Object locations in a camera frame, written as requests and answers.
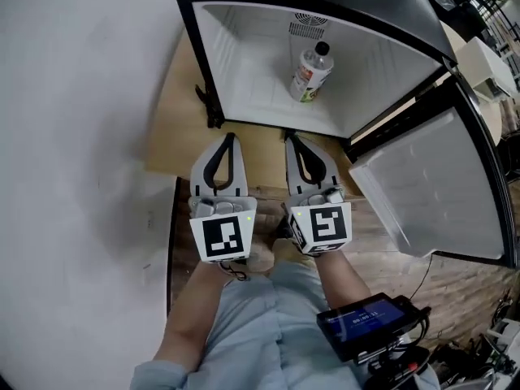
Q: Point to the light wooden table white legs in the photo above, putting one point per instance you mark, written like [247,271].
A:
[174,128]

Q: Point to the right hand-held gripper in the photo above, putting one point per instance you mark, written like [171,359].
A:
[327,226]

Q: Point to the white countertop appliance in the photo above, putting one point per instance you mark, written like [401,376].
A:
[485,67]

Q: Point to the clear drink bottle black cap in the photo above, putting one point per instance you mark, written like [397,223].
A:
[310,75]

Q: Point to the black mini fridge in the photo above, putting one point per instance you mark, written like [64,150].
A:
[365,79]

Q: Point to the black monitor with blue screen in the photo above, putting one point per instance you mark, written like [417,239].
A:
[365,327]

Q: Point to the person's light blue shirt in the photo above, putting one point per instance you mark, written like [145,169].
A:
[252,331]

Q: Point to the person's beige trousers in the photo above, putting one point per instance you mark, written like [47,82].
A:
[264,258]

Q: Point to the person's right forearm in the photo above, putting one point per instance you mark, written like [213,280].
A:
[341,282]

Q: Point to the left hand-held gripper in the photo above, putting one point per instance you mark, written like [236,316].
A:
[223,234]

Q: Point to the person's left forearm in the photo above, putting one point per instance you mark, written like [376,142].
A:
[187,319]

